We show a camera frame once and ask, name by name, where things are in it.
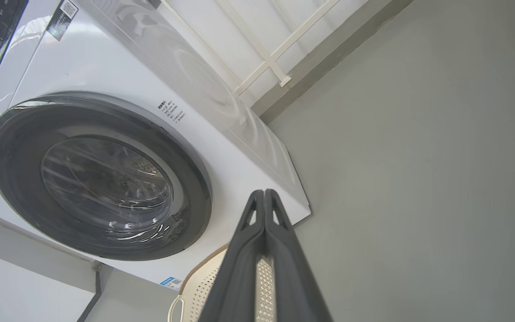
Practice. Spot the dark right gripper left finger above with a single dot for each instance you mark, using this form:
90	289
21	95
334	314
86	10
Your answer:
239	277

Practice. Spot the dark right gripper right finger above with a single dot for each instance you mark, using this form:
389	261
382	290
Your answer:
293	277

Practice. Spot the black-rimmed glass washer door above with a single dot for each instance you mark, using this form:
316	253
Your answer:
20	134

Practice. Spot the white front-load washing machine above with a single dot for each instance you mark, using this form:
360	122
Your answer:
221	156

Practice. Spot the cream perforated basket brown rim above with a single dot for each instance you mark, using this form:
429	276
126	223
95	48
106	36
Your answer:
199	290

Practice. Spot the blue energy label sticker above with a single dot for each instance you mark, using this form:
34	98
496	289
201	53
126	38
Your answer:
171	283

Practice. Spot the small printed warning text label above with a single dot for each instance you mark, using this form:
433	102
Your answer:
171	112

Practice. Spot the black QR code sticker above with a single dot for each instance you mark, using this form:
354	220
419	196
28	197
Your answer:
63	18

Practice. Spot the white wall rail frame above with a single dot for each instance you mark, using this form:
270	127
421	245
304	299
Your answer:
270	61

